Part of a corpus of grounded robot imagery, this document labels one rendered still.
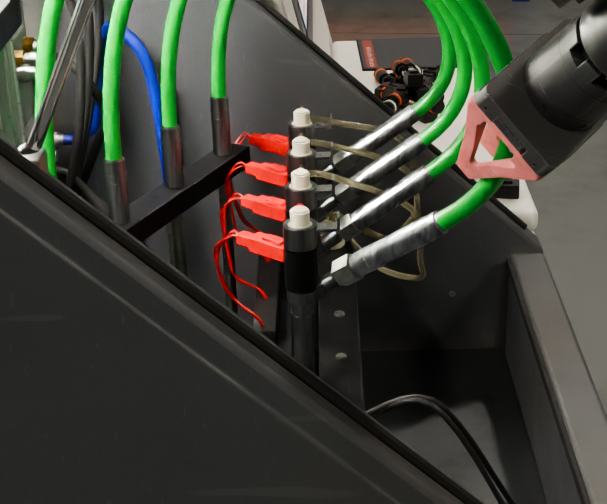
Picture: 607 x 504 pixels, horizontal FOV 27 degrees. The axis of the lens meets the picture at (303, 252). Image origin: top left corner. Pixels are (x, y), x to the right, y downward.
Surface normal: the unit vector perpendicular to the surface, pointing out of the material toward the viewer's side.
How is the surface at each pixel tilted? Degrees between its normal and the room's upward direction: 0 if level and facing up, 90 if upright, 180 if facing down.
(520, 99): 47
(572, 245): 0
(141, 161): 90
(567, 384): 0
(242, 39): 90
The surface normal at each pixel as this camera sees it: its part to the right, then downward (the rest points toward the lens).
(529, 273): -0.03, -0.90
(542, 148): 0.43, -0.37
